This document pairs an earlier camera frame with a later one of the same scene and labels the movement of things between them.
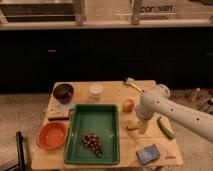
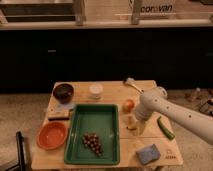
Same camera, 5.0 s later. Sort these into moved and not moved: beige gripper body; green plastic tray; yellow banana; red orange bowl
Moved: yellow banana
Not moved: red orange bowl; beige gripper body; green plastic tray
